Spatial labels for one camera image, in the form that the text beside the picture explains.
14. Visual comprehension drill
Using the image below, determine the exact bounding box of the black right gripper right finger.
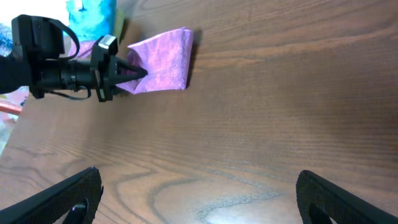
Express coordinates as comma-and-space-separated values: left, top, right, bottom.
295, 170, 397, 224

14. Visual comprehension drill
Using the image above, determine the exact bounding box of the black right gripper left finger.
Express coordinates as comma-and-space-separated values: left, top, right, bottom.
1, 167, 104, 224

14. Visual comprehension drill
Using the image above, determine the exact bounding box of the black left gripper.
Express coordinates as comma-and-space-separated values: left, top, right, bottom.
60, 43, 147, 102

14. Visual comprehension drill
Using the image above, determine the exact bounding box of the purple microfiber cloth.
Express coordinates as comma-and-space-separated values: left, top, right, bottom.
117, 27, 194, 95

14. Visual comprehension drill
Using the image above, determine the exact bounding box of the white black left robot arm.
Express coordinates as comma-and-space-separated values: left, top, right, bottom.
1, 14, 147, 102

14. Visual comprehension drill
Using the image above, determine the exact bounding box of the purple folded cloth under blue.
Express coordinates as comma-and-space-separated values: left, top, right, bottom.
68, 40, 96, 59

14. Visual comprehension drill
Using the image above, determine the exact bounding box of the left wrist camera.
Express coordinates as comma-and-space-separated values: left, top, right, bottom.
97, 34, 118, 55

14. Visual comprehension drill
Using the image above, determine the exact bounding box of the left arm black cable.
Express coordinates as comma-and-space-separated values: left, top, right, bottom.
46, 17, 93, 101

